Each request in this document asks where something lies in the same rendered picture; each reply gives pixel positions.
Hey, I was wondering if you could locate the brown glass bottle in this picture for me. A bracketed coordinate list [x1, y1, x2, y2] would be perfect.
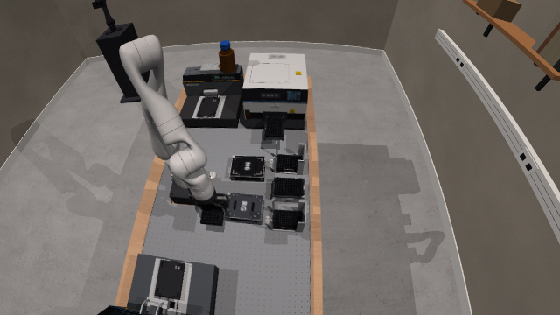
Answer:
[219, 49, 236, 73]

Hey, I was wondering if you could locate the blue bottle cap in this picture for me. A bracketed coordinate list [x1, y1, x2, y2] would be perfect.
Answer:
[220, 40, 230, 49]

